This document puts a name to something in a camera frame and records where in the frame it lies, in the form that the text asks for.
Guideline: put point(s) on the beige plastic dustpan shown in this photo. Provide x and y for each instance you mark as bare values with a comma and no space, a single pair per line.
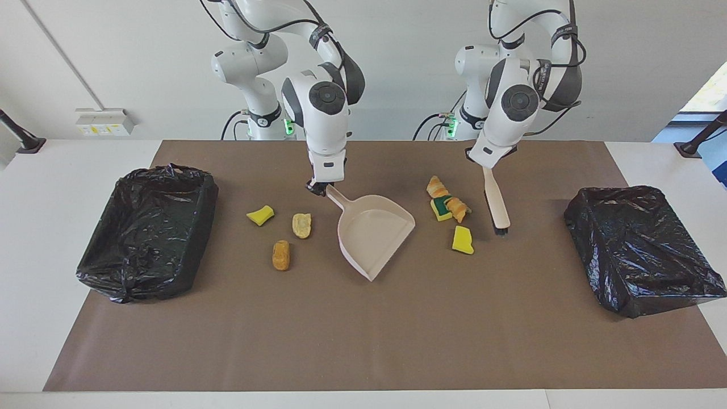
372,233

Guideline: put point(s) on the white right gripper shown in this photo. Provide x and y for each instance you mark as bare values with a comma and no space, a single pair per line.
328,165

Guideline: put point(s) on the black bag-lined bin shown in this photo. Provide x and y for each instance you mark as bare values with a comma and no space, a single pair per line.
642,250
147,238

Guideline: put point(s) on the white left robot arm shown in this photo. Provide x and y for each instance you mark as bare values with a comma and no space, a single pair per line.
511,113

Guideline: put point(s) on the brown bread roll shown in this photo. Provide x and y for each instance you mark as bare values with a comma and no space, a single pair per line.
280,255

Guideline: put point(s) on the black stand foot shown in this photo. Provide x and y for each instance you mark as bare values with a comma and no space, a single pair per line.
31,145
690,149

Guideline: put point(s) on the grey wall conduit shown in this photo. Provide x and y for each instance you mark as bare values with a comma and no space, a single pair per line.
57,53

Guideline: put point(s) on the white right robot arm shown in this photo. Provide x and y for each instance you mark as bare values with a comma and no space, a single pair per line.
326,122

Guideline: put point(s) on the green and yellow sponge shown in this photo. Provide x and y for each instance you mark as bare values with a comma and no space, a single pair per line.
439,210

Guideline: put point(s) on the toy croissant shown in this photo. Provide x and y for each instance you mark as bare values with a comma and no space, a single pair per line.
437,186
459,209

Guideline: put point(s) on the beige hand brush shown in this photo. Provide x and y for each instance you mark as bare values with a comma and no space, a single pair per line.
497,204

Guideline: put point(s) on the white wall socket box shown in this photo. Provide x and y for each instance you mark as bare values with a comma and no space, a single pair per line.
105,122

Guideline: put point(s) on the yellow sponge piece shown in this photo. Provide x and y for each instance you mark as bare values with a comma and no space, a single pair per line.
463,240
260,215

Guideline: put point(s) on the brown paper table mat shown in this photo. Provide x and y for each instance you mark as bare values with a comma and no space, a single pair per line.
363,329

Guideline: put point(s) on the pale crumpled chip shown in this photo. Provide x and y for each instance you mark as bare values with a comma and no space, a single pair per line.
301,225

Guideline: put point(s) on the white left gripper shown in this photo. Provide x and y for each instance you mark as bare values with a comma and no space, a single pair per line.
489,152

